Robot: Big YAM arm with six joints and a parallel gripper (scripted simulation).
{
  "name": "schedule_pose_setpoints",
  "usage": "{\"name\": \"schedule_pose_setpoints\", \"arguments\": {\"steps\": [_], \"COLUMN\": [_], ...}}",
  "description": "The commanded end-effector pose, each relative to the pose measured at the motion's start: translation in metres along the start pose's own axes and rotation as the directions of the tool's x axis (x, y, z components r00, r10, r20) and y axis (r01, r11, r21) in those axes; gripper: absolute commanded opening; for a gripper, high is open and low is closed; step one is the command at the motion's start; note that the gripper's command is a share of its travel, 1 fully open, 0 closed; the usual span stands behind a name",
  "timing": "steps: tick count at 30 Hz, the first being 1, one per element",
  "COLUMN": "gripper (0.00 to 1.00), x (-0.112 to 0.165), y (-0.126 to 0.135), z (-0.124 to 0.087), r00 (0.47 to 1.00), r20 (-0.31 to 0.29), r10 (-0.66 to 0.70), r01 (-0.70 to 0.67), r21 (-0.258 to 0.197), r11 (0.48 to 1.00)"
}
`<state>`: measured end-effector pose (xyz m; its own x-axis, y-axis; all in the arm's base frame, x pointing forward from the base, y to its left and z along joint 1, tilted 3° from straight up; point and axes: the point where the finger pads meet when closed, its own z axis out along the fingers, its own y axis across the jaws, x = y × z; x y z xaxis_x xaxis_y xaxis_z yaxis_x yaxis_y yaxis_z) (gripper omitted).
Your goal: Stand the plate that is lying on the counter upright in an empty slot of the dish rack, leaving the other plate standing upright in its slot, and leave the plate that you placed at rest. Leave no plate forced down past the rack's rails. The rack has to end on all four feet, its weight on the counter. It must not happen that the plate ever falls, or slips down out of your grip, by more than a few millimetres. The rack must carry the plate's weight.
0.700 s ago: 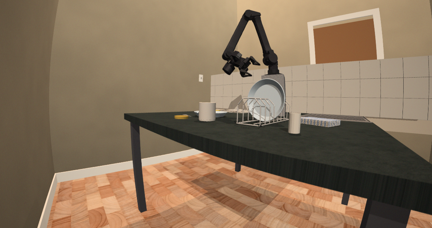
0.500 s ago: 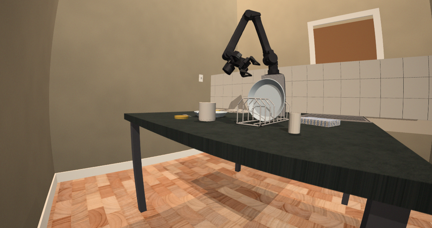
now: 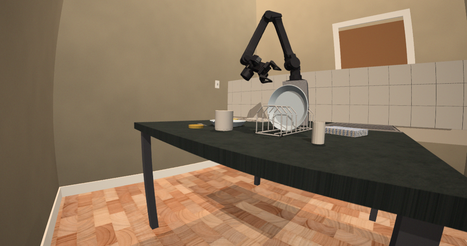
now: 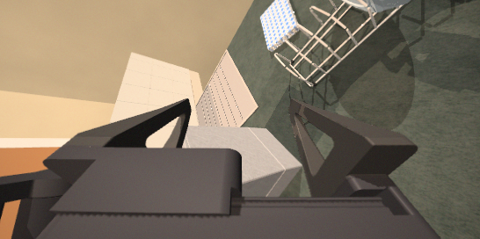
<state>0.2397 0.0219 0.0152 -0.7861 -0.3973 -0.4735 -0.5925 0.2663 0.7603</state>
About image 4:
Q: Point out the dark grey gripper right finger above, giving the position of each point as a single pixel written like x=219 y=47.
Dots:
x=360 y=149

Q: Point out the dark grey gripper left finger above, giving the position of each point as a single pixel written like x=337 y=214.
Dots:
x=133 y=132

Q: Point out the beige tiled wall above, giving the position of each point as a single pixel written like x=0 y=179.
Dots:
x=142 y=92

